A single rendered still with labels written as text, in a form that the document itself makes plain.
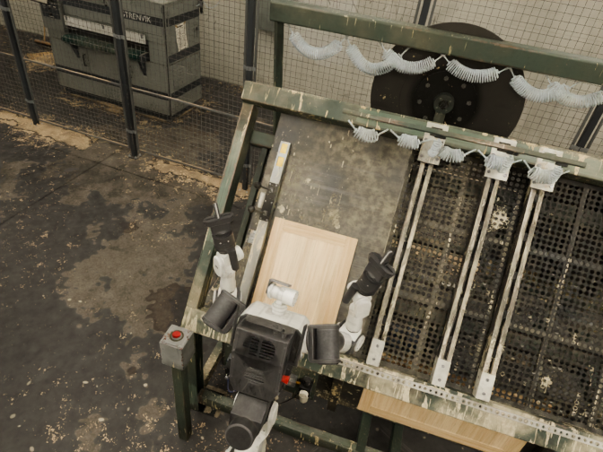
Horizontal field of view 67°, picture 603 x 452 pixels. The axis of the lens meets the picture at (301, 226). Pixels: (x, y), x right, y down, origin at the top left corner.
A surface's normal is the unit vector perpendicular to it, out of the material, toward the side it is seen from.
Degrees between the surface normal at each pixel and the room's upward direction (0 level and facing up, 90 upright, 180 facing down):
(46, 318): 0
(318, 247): 51
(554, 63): 90
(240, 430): 67
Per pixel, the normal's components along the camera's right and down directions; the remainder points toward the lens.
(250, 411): 0.00, -0.52
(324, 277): -0.16, -0.06
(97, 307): 0.11, -0.79
